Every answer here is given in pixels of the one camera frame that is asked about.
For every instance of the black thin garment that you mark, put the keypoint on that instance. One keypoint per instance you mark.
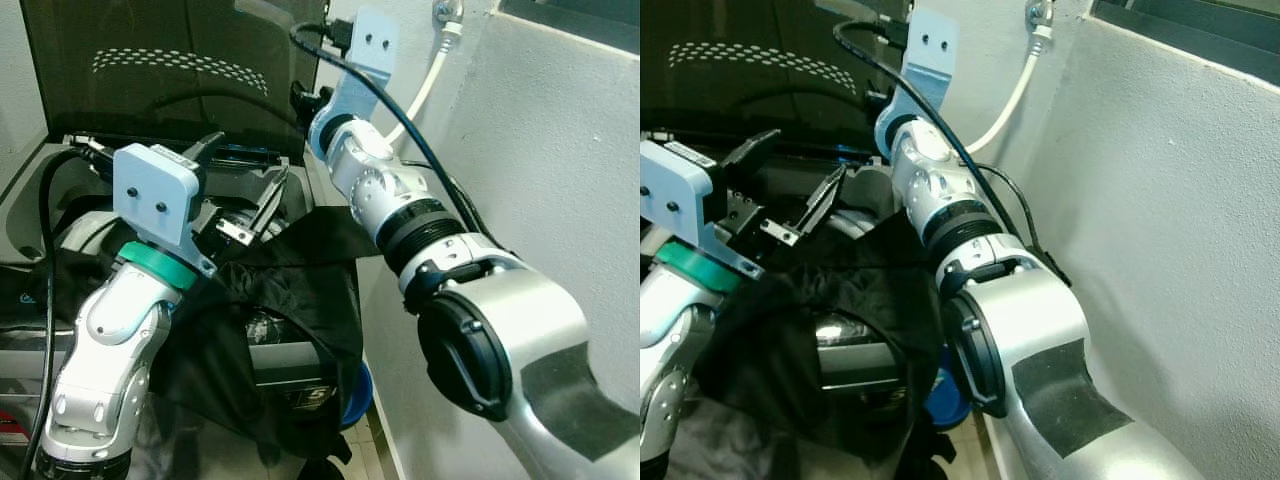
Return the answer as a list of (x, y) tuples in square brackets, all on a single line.
[(880, 290), (300, 270)]

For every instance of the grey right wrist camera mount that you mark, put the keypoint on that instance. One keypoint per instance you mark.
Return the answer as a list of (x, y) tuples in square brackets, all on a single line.
[(370, 50), (930, 55)]

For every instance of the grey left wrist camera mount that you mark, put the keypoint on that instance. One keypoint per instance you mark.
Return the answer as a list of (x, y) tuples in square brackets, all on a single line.
[(155, 195), (670, 195)]

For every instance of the blue plastic basin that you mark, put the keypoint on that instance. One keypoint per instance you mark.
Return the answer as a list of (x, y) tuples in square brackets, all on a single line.
[(360, 395), (948, 400)]

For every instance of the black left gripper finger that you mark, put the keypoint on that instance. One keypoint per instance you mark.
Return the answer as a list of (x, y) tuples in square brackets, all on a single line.
[(825, 205), (273, 205), (750, 158), (207, 148)]

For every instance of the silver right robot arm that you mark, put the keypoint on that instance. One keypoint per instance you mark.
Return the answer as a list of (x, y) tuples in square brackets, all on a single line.
[(1040, 340), (500, 330)]

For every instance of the metal wall tap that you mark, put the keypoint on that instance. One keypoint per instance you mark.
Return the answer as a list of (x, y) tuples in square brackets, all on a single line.
[(1040, 12), (448, 12)]

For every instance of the red round washer sticker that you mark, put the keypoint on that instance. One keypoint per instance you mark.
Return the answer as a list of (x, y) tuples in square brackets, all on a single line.
[(10, 425)]

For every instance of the dark tinted washer lid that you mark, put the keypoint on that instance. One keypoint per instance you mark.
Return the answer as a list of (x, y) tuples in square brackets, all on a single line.
[(760, 100), (150, 100)]

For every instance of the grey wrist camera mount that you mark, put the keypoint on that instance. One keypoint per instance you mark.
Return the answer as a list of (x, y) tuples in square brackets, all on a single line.
[(930, 55), (155, 195), (670, 195), (370, 50)]

